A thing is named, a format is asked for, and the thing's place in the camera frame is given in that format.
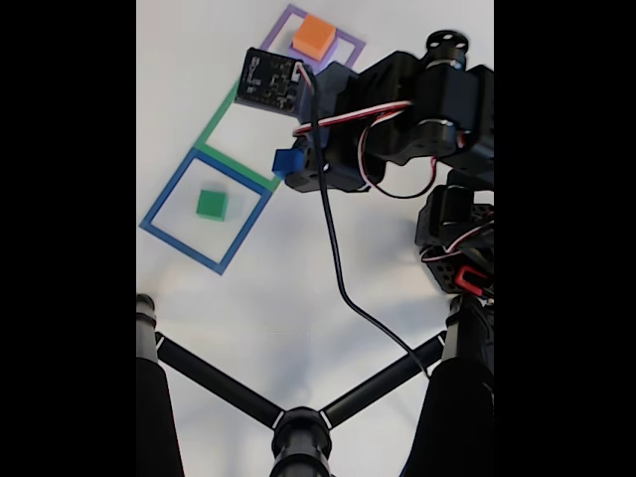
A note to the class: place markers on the small blue cube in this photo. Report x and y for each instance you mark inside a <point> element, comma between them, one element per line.
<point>287,161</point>

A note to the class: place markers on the green cube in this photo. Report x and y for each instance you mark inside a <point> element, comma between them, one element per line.
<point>211,204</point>

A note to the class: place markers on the orange square block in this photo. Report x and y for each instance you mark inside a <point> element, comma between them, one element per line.
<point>313,35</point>

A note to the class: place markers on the red clamp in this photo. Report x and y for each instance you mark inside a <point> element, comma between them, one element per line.
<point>469,278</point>

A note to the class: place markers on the black tripod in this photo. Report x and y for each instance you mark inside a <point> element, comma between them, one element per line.
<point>300,442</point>

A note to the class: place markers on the purple square frame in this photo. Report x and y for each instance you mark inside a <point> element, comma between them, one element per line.
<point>355,49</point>

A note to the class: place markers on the green square frame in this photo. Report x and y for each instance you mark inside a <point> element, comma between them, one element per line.
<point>238,169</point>

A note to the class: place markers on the circuit board camera, blue mount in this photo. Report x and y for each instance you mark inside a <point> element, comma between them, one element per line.
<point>268,79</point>

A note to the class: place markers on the blue square frame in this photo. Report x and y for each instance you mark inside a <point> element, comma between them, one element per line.
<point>184,246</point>

